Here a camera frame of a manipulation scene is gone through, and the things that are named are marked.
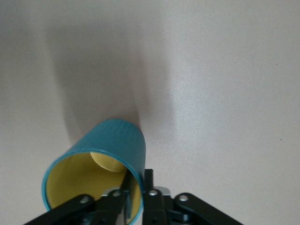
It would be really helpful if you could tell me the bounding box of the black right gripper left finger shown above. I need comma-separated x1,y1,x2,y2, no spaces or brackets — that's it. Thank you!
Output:
24,172,132,225

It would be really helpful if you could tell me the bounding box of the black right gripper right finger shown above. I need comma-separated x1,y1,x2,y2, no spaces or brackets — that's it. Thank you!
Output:
141,168,246,225

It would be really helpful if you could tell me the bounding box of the teal cup with yellow inside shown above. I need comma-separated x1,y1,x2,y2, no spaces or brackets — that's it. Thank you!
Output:
41,118,146,225

